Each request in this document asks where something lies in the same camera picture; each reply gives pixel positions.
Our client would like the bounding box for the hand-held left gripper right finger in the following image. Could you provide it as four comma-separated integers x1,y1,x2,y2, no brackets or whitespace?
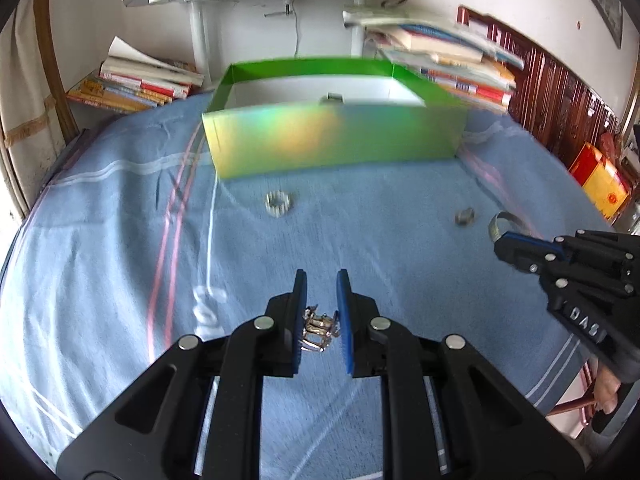
336,268,586,480

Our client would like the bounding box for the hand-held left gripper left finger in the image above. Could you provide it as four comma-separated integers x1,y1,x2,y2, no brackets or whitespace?
57,268,308,480

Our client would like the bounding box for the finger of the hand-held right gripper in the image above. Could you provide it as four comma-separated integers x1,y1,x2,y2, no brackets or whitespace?
494,233,640,307
552,229,640,266

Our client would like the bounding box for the silver metal bangle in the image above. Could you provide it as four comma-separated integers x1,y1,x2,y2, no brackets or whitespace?
487,211,536,243

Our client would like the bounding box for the green holographic box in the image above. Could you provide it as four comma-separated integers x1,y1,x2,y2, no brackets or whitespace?
201,58,470,181

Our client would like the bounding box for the person's right hand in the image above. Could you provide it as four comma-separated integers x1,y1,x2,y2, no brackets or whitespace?
592,362,628,413

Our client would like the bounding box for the red and yellow box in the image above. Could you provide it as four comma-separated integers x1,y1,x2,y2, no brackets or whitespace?
567,142,633,221

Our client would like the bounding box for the carved wooden headboard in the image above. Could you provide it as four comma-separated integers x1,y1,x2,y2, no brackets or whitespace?
457,6,640,196

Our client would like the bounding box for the blue striped cloth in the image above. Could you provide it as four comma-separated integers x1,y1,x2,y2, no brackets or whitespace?
0,90,618,480

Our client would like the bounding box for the tall stack of books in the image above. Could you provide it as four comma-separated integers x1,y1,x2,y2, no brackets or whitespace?
345,10,526,113

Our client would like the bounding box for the small stack of books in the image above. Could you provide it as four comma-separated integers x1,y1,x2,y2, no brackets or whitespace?
66,36,206,113

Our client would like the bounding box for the silver ring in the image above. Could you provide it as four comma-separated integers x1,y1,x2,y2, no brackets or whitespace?
264,191,297,218

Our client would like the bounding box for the white cable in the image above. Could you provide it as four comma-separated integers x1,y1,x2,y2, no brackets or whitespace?
291,2,302,58

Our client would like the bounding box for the white pedestal table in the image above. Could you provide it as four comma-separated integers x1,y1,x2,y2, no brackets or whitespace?
122,0,446,96

